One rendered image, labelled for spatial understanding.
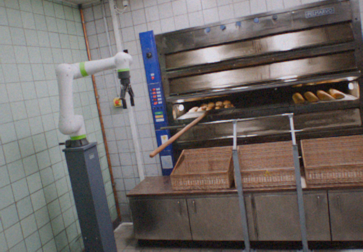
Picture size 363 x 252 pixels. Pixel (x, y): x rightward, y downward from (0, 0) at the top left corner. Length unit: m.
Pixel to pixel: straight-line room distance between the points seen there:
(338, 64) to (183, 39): 1.49
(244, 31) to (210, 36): 0.34
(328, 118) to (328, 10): 0.99
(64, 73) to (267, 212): 1.99
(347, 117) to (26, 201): 2.89
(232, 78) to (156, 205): 1.44
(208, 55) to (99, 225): 1.87
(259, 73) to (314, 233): 1.51
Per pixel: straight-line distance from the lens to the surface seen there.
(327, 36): 3.15
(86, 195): 2.65
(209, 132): 3.26
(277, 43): 3.12
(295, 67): 3.13
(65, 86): 2.40
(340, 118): 3.21
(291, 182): 2.80
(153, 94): 3.35
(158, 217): 3.13
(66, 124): 2.41
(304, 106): 3.15
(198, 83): 3.22
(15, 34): 2.98
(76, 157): 2.58
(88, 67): 2.50
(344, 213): 2.89
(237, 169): 2.68
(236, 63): 3.15
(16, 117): 2.80
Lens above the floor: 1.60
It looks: 7 degrees down
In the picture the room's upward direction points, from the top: 9 degrees counter-clockwise
